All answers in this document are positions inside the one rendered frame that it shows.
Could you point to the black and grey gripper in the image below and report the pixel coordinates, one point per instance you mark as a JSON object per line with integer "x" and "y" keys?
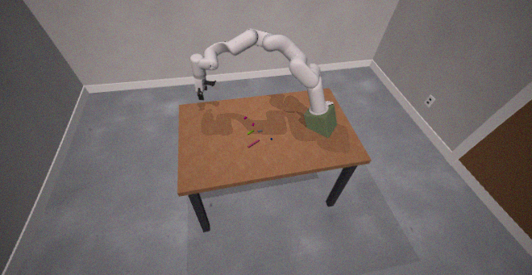
{"x": 199, "y": 86}

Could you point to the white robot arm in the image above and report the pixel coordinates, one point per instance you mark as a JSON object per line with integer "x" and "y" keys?
{"x": 309, "y": 75}

